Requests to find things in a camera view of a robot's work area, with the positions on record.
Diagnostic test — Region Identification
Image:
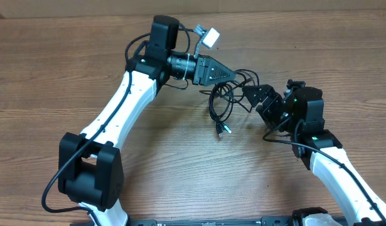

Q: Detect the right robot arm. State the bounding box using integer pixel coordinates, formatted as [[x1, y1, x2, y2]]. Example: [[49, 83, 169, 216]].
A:
[[242, 80, 386, 225]]

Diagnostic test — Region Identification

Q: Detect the black multi-connector cable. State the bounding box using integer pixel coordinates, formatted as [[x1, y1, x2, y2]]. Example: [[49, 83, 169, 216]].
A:
[[198, 68, 260, 138]]

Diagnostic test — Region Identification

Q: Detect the left camera black cable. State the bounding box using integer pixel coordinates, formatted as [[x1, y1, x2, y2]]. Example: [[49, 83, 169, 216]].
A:
[[41, 23, 206, 226]]

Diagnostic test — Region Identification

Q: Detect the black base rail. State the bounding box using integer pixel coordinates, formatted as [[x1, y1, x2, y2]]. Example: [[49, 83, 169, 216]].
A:
[[70, 207, 349, 226]]

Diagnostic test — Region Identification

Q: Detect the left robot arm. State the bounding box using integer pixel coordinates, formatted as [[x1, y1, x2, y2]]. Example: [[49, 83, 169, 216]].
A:
[[56, 15, 235, 225]]

